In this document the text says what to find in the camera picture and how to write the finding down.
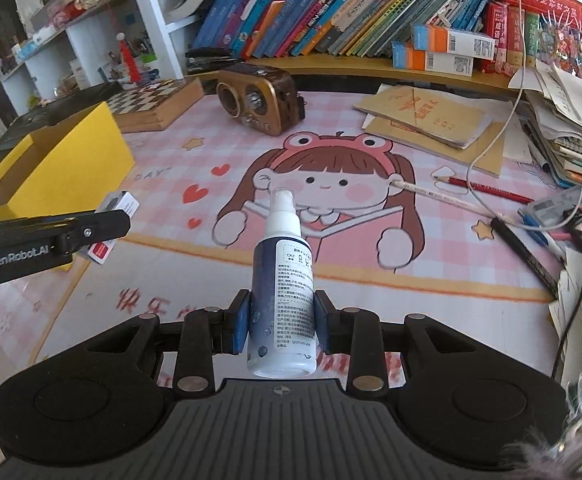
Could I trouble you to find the white blue spray bottle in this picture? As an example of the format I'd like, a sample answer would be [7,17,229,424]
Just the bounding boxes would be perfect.
[248,188,317,379]

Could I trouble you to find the small red white box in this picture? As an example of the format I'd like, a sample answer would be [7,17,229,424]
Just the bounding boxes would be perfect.
[83,191,139,264]

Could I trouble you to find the yellow cardboard box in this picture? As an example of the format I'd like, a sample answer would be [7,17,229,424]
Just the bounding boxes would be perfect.
[0,101,136,271]

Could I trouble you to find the pink checked table mat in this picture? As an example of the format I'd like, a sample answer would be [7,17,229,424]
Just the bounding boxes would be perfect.
[0,89,572,386]

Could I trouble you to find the black keyboard piano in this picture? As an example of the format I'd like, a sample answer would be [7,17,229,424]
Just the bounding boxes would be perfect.
[0,82,123,162]

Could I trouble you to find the white paintbrush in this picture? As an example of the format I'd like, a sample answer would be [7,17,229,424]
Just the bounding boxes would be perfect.
[390,180,492,218]

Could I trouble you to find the black pen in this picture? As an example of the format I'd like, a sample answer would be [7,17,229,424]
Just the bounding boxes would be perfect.
[490,218,558,298]

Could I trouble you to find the red pencil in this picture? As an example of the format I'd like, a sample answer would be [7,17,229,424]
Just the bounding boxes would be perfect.
[435,177,534,205]

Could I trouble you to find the wooden chess box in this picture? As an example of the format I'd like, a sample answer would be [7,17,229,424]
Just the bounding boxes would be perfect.
[107,78,204,133]

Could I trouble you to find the red white bottle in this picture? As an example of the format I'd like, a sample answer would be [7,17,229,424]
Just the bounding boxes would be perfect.
[116,32,142,84]

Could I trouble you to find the brown paper notebooks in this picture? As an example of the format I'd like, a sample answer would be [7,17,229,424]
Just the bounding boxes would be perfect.
[354,84,512,177]

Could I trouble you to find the white bookshelf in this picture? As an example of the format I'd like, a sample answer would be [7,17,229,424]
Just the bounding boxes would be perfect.
[0,0,582,111]

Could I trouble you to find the brown retro radio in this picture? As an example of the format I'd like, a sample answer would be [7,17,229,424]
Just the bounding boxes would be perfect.
[216,62,305,136]

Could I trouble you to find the lower orange medicine box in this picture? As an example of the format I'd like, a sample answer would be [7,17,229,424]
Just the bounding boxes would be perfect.
[392,41,473,77]

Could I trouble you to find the orange white medicine box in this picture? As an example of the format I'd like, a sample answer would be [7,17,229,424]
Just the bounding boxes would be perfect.
[411,24,496,61]

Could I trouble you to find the stack of papers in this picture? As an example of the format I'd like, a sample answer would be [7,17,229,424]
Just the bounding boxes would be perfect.
[509,61,582,198]

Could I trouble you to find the row of leaning books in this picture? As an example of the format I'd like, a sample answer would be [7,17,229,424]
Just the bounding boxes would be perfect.
[187,0,492,70]

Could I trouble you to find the white charging cable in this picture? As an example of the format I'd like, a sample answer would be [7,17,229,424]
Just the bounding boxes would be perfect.
[465,0,582,233]

